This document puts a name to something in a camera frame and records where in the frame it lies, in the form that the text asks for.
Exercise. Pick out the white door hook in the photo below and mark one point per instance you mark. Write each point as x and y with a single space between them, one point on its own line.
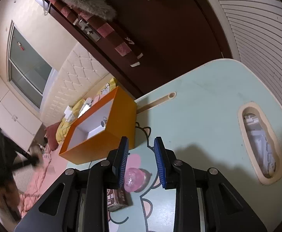
44 6

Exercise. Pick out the grey fur collar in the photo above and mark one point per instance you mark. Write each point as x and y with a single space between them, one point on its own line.
83 2

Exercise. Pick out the light green desktop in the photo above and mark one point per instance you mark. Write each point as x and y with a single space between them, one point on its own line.
203 101

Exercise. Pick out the pink blanket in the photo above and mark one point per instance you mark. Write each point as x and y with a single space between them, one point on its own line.
34 186

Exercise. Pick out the red hanging ornament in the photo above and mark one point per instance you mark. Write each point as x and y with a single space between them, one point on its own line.
21 46

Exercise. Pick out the white charger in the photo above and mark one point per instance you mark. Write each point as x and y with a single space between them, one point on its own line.
69 113

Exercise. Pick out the cream tufted headboard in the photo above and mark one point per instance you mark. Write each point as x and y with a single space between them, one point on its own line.
75 77

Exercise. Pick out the dark brown small carton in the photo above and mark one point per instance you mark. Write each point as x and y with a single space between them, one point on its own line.
118 199

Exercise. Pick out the orange cardboard box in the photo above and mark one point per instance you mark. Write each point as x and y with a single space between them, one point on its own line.
100 149

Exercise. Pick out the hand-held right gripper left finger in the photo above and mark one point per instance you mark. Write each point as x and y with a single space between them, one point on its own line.
122 160

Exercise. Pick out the dark red pillow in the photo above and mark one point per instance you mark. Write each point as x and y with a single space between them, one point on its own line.
51 134

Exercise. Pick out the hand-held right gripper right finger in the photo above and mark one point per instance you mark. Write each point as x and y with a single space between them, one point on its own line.
159 160

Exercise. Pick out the smartphone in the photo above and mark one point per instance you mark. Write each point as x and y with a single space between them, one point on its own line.
84 108

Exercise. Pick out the small round metal item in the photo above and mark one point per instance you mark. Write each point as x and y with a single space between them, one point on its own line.
104 122

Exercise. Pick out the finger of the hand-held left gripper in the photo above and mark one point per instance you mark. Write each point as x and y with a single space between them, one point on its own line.
25 163

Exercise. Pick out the pink translucent plastic toy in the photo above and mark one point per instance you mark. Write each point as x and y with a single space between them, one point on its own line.
136 179

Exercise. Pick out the window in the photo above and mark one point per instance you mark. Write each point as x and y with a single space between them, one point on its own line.
25 62

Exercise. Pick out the yellow blanket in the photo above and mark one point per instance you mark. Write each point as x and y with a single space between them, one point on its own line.
63 128

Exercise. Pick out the dark brown wooden door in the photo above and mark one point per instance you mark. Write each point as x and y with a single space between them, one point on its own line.
167 29

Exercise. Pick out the white louvered closet door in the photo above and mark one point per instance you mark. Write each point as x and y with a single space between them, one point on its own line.
252 29

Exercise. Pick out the cream wardrobe cabinet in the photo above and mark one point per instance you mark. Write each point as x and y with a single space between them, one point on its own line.
5 106

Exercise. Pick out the maroon pink striped scarf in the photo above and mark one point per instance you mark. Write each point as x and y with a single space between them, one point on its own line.
102 27

